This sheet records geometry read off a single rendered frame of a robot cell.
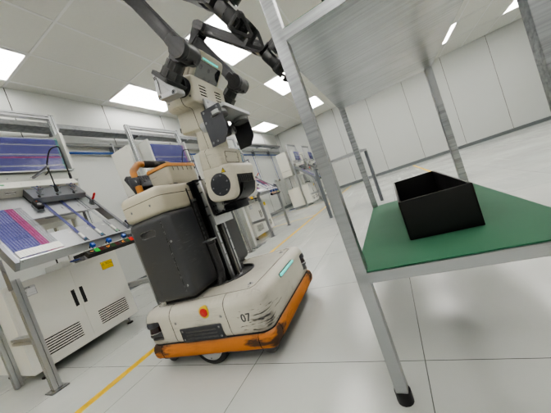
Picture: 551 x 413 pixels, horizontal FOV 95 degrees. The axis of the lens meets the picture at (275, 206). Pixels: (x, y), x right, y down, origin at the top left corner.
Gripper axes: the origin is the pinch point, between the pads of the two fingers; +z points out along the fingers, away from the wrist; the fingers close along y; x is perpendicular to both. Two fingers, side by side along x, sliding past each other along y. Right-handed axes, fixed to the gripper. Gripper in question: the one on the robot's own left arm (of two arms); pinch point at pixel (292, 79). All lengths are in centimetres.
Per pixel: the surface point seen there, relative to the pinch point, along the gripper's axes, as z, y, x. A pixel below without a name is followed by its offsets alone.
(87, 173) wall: -218, 124, 278
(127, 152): -145, 89, 173
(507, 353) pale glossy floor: 118, -54, 15
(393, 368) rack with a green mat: 97, -69, 35
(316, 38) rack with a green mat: 27, -64, -8
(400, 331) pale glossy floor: 107, -40, 37
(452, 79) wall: 43, 866, -347
